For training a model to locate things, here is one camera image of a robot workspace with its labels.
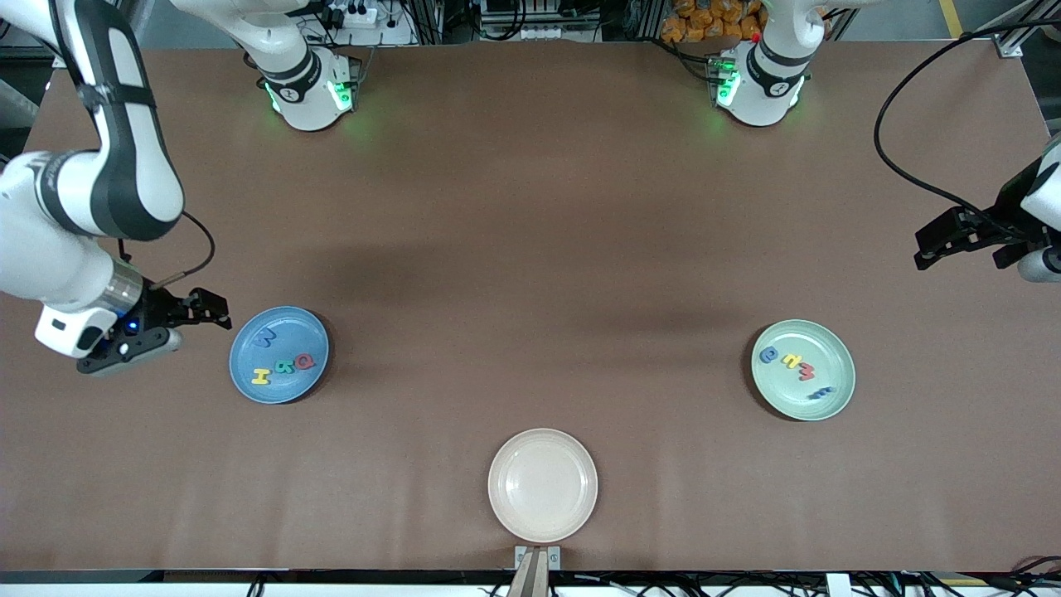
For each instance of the white power strip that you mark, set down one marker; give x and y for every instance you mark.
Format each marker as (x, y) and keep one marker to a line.
(539, 33)
(356, 14)

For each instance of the blue foam letter M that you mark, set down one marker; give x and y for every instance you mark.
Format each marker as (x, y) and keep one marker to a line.
(267, 338)

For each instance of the beige plate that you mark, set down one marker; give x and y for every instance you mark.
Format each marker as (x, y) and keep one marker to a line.
(543, 485)

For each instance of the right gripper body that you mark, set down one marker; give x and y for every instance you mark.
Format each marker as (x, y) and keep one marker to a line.
(156, 310)

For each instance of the orange items pile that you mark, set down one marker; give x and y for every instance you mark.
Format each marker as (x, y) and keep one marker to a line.
(704, 21)

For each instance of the yellow foam letter H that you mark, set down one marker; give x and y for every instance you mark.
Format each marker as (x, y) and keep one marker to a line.
(792, 360)
(260, 376)

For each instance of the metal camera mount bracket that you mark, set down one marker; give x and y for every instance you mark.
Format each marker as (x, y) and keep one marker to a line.
(522, 554)

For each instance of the blue foam letter a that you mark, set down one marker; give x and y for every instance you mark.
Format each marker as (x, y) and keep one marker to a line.
(763, 356)

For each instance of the teal foam letter R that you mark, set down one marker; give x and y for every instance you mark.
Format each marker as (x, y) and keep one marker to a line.
(285, 366)

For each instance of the blue foam letter E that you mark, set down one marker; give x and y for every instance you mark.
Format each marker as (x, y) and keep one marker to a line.
(821, 392)

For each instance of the blue plate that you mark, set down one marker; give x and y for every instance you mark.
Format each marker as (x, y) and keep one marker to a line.
(286, 390)

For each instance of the red foam letter Q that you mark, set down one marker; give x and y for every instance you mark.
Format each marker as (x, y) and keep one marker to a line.
(302, 361)

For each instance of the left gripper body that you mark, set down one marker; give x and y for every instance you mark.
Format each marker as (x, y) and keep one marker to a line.
(1008, 207)

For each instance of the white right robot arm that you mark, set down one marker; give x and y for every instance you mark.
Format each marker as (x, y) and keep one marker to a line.
(50, 199)

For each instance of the green plate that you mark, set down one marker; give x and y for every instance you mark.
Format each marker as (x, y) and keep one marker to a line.
(787, 398)

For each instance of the red foam letter m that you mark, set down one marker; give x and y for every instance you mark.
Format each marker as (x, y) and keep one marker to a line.
(808, 373)

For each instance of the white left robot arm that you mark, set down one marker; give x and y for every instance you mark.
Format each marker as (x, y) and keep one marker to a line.
(771, 83)

